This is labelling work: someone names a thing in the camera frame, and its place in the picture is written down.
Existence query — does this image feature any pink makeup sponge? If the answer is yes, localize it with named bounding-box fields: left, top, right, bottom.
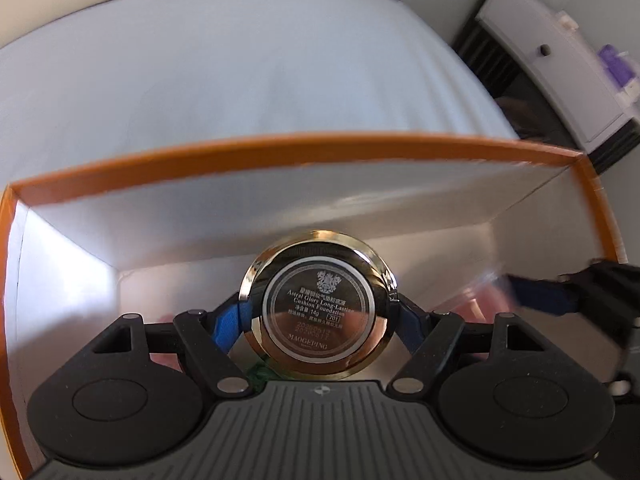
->
left=452, top=292, right=508, bottom=323

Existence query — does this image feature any white nightstand drawer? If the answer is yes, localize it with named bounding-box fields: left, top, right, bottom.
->
left=475, top=7, right=628, bottom=143

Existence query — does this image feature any light grey bed sheet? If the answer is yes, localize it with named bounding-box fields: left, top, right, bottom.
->
left=0, top=0, right=523, bottom=186

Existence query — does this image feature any white black nightstand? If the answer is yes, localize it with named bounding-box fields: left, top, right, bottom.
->
left=451, top=0, right=640, bottom=177

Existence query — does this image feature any purple tissue pack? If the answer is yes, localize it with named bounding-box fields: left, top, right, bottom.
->
left=596, top=42, right=640, bottom=103

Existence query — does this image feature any pink rounded case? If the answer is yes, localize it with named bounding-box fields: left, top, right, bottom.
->
left=150, top=310, right=183, bottom=373

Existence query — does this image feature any orange cardboard box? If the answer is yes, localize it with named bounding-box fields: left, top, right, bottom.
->
left=0, top=131, right=632, bottom=480

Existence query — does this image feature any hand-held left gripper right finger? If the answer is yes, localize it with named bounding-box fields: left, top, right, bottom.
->
left=387, top=292, right=546, bottom=396

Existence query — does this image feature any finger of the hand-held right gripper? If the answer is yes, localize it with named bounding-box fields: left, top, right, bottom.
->
left=501, top=271, right=587, bottom=317

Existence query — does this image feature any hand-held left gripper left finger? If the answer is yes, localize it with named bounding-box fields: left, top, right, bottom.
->
left=92, top=292, right=253, bottom=396

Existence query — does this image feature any round gold cushion compact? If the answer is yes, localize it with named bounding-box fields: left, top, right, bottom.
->
left=238, top=228, right=397, bottom=379

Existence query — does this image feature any clear round plastic container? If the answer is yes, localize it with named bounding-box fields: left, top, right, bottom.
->
left=440, top=267, right=521, bottom=326

